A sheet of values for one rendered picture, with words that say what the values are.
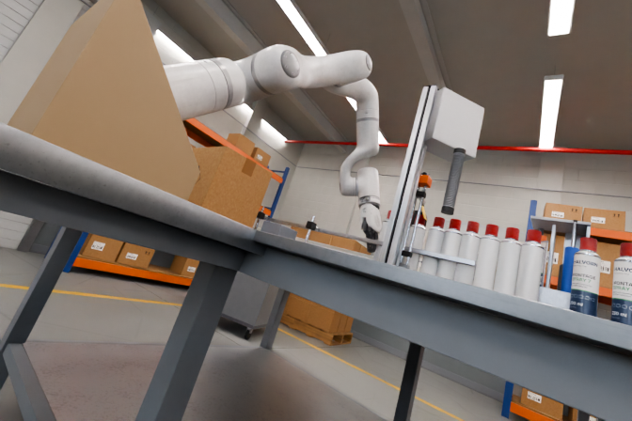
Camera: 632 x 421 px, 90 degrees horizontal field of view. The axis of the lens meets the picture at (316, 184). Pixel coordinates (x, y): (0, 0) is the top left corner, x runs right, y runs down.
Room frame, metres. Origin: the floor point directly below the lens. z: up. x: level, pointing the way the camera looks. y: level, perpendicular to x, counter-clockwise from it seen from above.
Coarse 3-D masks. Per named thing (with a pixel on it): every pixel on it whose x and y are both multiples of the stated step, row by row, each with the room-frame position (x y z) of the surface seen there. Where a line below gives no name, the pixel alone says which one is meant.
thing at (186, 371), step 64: (64, 256) 1.37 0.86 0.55; (256, 256) 0.63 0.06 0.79; (192, 320) 0.68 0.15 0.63; (384, 320) 0.44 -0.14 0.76; (448, 320) 0.39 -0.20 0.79; (512, 320) 0.35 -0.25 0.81; (0, 384) 1.37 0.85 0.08; (64, 384) 1.20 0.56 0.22; (128, 384) 1.33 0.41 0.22; (192, 384) 0.72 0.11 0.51; (256, 384) 1.71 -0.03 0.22; (320, 384) 2.01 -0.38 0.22; (576, 384) 0.31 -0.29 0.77
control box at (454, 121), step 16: (448, 96) 0.88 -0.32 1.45; (432, 112) 0.91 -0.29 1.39; (448, 112) 0.89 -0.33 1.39; (464, 112) 0.90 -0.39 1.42; (480, 112) 0.91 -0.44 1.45; (432, 128) 0.89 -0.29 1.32; (448, 128) 0.89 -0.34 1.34; (464, 128) 0.90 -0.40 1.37; (480, 128) 0.92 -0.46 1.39; (432, 144) 0.92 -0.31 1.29; (448, 144) 0.89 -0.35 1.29; (464, 144) 0.91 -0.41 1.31; (448, 160) 0.99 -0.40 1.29; (464, 160) 0.95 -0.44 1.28
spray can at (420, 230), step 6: (420, 216) 1.04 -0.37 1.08; (420, 222) 1.04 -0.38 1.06; (420, 228) 1.03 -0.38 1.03; (420, 234) 1.03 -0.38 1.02; (408, 240) 1.05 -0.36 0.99; (420, 240) 1.03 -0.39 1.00; (408, 246) 1.04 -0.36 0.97; (414, 246) 1.03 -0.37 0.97; (420, 246) 1.03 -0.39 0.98; (414, 258) 1.03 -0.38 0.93; (414, 264) 1.03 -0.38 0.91; (414, 270) 1.03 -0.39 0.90
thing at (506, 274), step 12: (516, 228) 0.86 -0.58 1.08; (504, 240) 0.87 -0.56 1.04; (516, 240) 0.86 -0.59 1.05; (504, 252) 0.86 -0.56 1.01; (516, 252) 0.85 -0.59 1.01; (504, 264) 0.86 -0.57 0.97; (516, 264) 0.85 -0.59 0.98; (504, 276) 0.85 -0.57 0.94; (516, 276) 0.85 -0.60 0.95; (504, 288) 0.85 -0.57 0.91
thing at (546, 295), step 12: (540, 228) 0.92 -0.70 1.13; (552, 228) 0.87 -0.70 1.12; (576, 228) 0.81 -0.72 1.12; (588, 228) 0.80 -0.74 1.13; (552, 240) 0.87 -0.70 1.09; (564, 240) 0.90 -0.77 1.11; (576, 240) 0.89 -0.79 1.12; (552, 252) 0.87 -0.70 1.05; (552, 264) 0.92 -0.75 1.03; (540, 288) 0.84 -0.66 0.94; (540, 300) 0.84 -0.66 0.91; (552, 300) 0.82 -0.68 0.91; (564, 300) 0.80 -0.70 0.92
